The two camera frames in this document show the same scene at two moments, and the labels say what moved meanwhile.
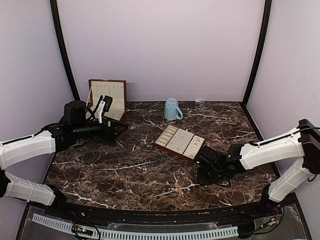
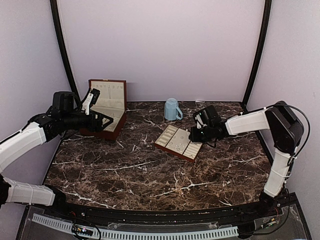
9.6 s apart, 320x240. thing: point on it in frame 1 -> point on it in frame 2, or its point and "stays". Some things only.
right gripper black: (202, 179) -> (195, 138)
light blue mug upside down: (171, 110) stays
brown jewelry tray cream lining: (180, 142) stays
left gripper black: (110, 135) -> (97, 127)
